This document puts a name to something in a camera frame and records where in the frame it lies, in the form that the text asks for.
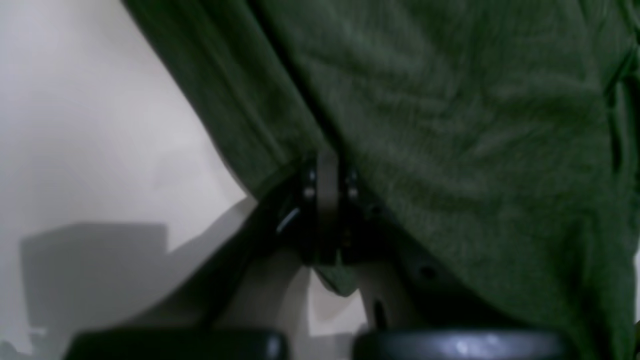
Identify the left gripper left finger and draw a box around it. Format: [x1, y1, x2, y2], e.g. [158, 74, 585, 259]
[64, 155, 321, 360]

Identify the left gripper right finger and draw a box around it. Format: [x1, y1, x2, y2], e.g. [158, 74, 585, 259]
[320, 150, 569, 360]

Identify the dark green t-shirt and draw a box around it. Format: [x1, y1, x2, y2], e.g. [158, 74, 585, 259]
[123, 0, 639, 360]

